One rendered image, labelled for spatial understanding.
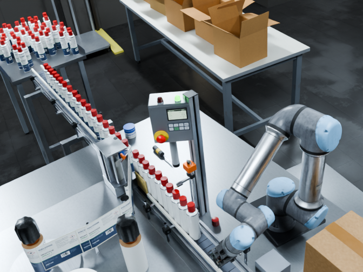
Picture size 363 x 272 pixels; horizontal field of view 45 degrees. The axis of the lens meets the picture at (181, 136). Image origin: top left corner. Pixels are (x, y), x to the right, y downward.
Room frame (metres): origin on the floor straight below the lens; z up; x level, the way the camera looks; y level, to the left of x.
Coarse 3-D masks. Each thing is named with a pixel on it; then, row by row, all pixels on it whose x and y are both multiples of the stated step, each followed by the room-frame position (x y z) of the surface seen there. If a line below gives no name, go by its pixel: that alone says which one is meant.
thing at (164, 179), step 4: (164, 176) 1.48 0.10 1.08; (160, 180) 1.47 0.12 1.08; (164, 180) 1.46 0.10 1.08; (160, 184) 1.48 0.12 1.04; (164, 184) 1.45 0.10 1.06; (160, 188) 1.46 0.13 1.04; (164, 188) 1.45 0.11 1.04; (164, 192) 1.45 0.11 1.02; (164, 196) 1.45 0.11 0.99; (164, 200) 1.45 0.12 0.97; (164, 204) 1.45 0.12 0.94; (164, 208) 1.46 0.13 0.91; (168, 212) 1.45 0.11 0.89
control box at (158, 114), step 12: (156, 96) 1.53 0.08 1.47; (168, 96) 1.52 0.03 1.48; (180, 96) 1.51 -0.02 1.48; (156, 108) 1.46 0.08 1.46; (168, 108) 1.46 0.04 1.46; (156, 120) 1.46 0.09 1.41; (180, 120) 1.45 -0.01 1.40; (156, 132) 1.46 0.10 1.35; (168, 132) 1.46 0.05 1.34; (180, 132) 1.45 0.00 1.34
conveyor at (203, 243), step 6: (138, 186) 1.66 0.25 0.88; (144, 192) 1.61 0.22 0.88; (174, 228) 1.35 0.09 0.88; (180, 234) 1.31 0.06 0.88; (186, 240) 1.27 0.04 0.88; (198, 240) 1.27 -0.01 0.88; (204, 240) 1.26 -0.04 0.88; (192, 246) 1.24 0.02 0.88; (204, 246) 1.23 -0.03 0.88; (210, 246) 1.22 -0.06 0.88; (198, 252) 1.20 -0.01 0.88; (210, 252) 1.19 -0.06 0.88; (210, 258) 1.16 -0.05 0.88; (228, 264) 1.12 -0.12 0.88; (222, 270) 1.09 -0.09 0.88; (228, 270) 1.09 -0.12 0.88; (234, 270) 1.09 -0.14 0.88
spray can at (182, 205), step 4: (180, 196) 1.34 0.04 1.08; (184, 196) 1.34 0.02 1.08; (180, 200) 1.32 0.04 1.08; (184, 200) 1.32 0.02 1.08; (180, 204) 1.32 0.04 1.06; (184, 204) 1.32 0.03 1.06; (180, 208) 1.31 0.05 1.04; (184, 208) 1.31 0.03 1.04; (180, 212) 1.31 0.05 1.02; (184, 212) 1.31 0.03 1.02; (180, 216) 1.32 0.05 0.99; (184, 216) 1.31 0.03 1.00; (180, 220) 1.32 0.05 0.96; (184, 220) 1.31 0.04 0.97; (184, 224) 1.31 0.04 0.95; (184, 228) 1.31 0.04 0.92; (188, 232) 1.31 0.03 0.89
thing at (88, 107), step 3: (87, 105) 2.18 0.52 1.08; (90, 105) 2.18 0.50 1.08; (87, 108) 2.17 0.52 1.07; (90, 108) 2.18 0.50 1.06; (87, 111) 2.18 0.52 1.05; (90, 111) 2.17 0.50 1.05; (87, 114) 2.17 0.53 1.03; (90, 114) 2.16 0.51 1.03; (87, 117) 2.17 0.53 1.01; (90, 117) 2.16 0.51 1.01; (90, 120) 2.16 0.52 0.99; (90, 123) 2.16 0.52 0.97; (90, 126) 2.17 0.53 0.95; (90, 129) 2.17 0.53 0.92; (93, 129) 2.16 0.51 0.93; (93, 132) 2.16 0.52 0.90
